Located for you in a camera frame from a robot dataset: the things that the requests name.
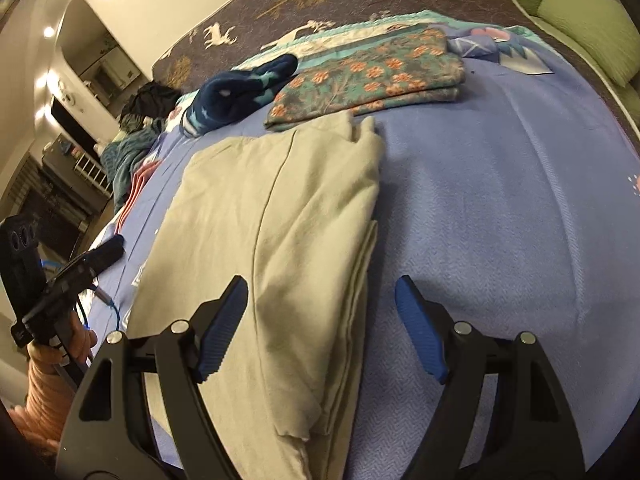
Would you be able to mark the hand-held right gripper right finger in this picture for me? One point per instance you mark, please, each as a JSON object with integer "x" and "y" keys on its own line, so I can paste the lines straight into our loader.
{"x": 422, "y": 335}

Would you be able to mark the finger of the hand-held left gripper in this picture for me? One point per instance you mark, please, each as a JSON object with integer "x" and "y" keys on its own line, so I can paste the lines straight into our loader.
{"x": 100, "y": 255}

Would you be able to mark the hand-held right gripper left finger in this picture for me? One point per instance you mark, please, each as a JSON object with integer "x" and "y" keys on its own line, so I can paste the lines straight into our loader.
{"x": 220, "y": 335}

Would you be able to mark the beige long-sleeve sweater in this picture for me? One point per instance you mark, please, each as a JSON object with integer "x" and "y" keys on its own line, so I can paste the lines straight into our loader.
{"x": 300, "y": 235}

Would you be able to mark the person's left forearm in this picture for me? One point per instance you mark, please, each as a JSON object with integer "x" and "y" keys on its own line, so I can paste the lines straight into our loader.
{"x": 47, "y": 395}

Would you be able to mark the black clothes pile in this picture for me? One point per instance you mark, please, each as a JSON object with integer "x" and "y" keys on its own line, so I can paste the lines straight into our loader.
{"x": 150, "y": 100}

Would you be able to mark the person's left hand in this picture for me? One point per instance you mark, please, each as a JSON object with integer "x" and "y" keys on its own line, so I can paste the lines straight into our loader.
{"x": 77, "y": 337}

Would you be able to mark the pink folded cloth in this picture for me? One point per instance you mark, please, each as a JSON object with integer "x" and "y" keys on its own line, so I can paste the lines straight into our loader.
{"x": 137, "y": 185}

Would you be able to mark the teal crumpled blanket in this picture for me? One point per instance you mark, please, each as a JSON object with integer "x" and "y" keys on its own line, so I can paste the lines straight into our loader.
{"x": 125, "y": 155}

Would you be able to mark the dark tall cabinet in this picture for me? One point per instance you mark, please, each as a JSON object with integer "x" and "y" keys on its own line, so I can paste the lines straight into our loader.
{"x": 60, "y": 160}

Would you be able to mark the blue printed bed blanket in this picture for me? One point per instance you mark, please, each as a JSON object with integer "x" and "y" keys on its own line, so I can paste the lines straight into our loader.
{"x": 500, "y": 185}

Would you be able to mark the navy star-print fleece cloth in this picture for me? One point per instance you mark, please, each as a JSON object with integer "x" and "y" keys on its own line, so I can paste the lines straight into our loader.
{"x": 225, "y": 100}

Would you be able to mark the ceiling spot light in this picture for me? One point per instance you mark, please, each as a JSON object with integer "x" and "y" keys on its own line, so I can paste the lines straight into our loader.
{"x": 48, "y": 31}

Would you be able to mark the teal floral folded cloth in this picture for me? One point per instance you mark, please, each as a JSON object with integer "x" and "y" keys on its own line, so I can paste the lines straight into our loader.
{"x": 370, "y": 80}

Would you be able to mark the green bed cushion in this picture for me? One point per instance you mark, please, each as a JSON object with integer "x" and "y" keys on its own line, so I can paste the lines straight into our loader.
{"x": 625, "y": 102}

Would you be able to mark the large green pillow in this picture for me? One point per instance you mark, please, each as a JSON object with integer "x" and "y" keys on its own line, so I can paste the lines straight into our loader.
{"x": 590, "y": 25}

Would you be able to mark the white wall ornament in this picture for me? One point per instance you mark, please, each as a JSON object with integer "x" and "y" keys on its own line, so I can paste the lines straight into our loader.
{"x": 66, "y": 91}

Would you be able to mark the mirrored wall cabinet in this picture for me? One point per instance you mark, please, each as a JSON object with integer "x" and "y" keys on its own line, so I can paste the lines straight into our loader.
{"x": 107, "y": 70}

